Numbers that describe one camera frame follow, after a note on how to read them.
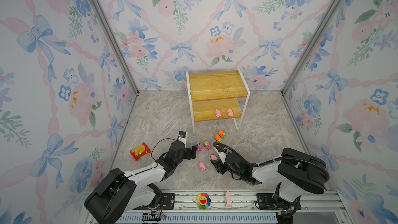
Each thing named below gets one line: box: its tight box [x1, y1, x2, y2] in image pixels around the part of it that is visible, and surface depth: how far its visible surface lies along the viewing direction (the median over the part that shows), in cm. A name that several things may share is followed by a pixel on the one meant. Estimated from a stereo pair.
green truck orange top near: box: [215, 134, 223, 144], surface depth 94 cm
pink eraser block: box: [225, 190, 232, 208], surface depth 74 cm
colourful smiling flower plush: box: [195, 192, 212, 210], surface depth 75 cm
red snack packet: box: [129, 142, 152, 162], surface depth 90 cm
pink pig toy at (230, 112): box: [227, 107, 234, 118], surface depth 87 cm
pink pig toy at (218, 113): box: [215, 108, 222, 119], surface depth 87 cm
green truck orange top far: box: [218, 130, 227, 139], surface depth 97 cm
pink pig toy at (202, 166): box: [199, 161, 207, 172], surface depth 85 cm
